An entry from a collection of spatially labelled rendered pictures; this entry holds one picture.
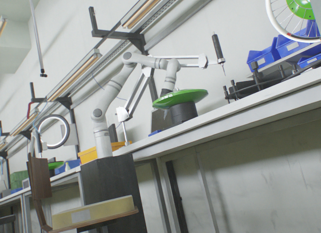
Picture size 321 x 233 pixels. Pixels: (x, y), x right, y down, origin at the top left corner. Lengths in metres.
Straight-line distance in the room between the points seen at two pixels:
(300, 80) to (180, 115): 0.68
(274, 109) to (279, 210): 1.33
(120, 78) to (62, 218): 0.99
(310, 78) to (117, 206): 0.91
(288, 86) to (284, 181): 1.33
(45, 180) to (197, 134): 0.81
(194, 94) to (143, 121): 2.05
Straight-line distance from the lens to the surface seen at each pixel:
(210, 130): 1.68
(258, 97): 1.42
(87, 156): 2.87
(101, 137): 2.10
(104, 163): 1.98
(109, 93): 2.15
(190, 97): 1.75
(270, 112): 1.46
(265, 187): 2.69
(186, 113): 1.76
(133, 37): 3.63
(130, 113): 2.31
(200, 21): 3.06
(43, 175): 1.86
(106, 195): 1.97
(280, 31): 1.83
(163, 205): 3.44
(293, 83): 1.34
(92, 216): 1.54
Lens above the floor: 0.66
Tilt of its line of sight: 13 degrees up
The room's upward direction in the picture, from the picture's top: 13 degrees counter-clockwise
